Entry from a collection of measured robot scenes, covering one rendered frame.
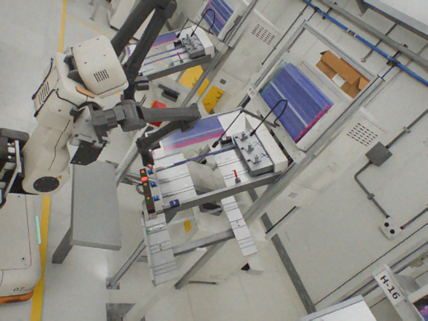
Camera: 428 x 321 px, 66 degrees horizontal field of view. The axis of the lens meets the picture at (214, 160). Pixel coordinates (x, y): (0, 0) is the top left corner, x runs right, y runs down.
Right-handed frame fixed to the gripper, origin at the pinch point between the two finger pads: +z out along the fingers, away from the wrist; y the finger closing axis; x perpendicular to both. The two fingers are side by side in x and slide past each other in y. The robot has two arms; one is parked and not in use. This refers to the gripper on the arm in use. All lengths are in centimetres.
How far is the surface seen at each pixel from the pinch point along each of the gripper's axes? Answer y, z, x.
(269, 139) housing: -9, -5, -74
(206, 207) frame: -17.9, 31.8, -25.9
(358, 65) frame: -16, -46, -120
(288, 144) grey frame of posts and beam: -23, -10, -80
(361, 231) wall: -24, 125, -155
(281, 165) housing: -29, -3, -73
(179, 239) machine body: -27, 44, -4
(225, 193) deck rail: -32.3, 4.1, -37.6
